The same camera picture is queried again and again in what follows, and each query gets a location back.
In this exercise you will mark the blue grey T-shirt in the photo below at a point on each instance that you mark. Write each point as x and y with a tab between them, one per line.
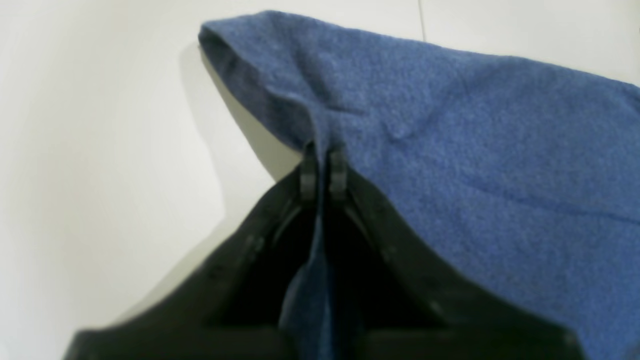
523	175

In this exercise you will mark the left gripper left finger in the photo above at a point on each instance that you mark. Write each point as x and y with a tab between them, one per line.
229	307

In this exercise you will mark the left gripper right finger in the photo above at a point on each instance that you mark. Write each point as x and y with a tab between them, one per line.
394	298

